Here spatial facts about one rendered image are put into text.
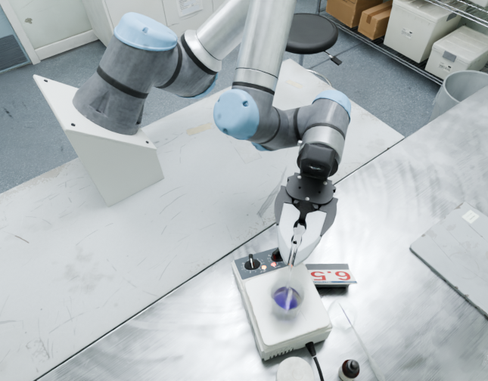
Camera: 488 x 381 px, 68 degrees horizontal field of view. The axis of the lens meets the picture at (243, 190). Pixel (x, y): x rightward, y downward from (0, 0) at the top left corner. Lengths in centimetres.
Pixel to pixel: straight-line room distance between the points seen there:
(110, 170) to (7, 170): 177
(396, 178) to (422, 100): 185
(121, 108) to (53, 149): 177
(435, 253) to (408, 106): 192
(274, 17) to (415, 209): 55
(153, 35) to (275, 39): 27
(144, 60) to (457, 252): 76
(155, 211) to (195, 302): 25
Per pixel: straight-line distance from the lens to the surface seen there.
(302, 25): 206
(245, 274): 71
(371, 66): 301
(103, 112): 84
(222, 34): 86
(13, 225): 101
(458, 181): 103
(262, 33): 63
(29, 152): 263
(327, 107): 68
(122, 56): 81
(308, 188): 56
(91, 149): 81
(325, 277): 76
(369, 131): 108
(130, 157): 86
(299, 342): 68
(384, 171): 99
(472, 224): 95
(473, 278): 88
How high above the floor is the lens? 161
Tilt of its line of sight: 52 degrees down
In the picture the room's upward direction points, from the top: 3 degrees counter-clockwise
